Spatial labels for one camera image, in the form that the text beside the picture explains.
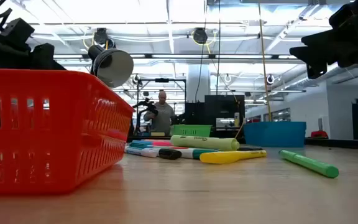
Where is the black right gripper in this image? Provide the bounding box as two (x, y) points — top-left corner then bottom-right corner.
(289, 0), (358, 80)

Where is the yellow highlighter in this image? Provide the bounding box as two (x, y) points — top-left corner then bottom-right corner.
(199, 149), (268, 165)

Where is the blue highlighter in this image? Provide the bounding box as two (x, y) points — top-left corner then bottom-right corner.
(129, 140), (154, 149)

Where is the light green highlighter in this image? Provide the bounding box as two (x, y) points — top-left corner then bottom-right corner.
(170, 134), (241, 152)

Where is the pink highlighter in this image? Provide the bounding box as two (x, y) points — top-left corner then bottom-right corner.
(144, 139), (175, 147)

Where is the thick white marker black cap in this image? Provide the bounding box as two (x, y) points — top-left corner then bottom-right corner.
(124, 146), (183, 161)

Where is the red object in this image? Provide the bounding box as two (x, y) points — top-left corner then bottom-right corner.
(310, 129), (329, 139)

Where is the black desk lamp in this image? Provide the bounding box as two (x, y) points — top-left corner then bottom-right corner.
(87, 44), (135, 89)

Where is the red plastic slotted basket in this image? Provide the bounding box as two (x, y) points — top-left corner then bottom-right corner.
(0, 68), (135, 196)

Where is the blue plastic bin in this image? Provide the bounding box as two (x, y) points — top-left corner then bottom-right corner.
(243, 121), (307, 148)

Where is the black cabinet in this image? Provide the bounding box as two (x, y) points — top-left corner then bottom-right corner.
(184, 95), (246, 138)

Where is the green plastic slotted basket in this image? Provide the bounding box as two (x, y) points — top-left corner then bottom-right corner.
(170, 124), (213, 138)

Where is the person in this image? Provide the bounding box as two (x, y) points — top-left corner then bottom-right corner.
(144, 90), (176, 135)

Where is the yellow hanging cable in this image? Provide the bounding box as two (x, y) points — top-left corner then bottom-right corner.
(257, 2), (273, 123)

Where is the black ceiling cord reel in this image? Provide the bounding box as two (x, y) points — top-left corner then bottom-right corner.
(93, 27), (109, 46)
(192, 27), (209, 45)

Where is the black table edge rail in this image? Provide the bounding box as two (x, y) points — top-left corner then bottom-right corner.
(126, 135), (358, 151)

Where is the black hanging cable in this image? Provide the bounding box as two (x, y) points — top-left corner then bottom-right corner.
(217, 0), (222, 96)

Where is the black metal frame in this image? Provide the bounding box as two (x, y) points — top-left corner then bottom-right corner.
(136, 78), (187, 125)

